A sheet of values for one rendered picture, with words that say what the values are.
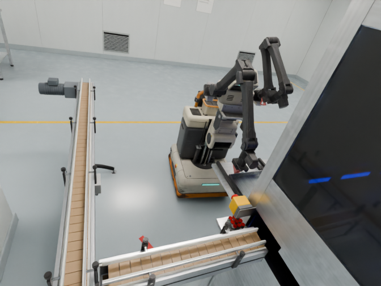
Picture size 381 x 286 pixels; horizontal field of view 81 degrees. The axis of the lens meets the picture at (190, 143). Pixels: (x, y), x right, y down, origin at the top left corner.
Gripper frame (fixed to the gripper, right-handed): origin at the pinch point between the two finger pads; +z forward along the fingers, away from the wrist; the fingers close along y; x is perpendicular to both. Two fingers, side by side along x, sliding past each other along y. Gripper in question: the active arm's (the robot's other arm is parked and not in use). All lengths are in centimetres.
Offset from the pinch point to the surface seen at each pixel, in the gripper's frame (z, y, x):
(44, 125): 102, -193, -142
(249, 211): -11.7, 33.2, -15.2
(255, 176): 1.4, 2.4, 15.1
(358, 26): -91, 28, -13
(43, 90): 8, -111, -119
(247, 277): 20, 51, -12
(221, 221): 0.6, 29.1, -23.5
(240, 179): 1.5, 3.7, 2.0
